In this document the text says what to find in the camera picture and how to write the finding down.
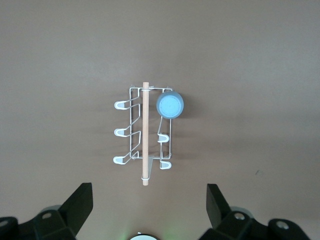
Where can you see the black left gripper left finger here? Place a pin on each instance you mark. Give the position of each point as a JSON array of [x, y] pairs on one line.
[[72, 212]]

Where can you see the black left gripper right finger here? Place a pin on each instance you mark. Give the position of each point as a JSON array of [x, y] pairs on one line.
[[220, 215]]

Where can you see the light blue plastic cup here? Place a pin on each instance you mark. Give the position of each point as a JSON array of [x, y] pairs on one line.
[[170, 105]]

